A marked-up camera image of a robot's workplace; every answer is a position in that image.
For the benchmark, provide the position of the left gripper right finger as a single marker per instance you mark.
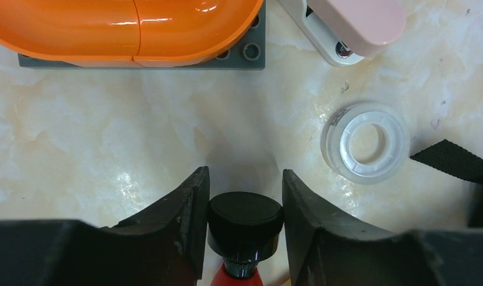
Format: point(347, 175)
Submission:
point(328, 246)

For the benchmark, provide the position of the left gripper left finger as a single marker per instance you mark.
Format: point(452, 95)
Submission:
point(163, 244)

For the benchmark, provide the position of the red black stamp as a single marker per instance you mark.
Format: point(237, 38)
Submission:
point(244, 229)

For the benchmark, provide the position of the cream canvas backpack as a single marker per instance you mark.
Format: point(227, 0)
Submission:
point(460, 163)

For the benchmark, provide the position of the pink white eraser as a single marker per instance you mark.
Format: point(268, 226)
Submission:
point(346, 32)

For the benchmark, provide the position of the orange plastic toy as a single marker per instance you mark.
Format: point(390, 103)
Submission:
point(125, 33)

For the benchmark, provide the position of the grey toy base plate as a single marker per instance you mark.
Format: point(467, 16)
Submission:
point(246, 54)

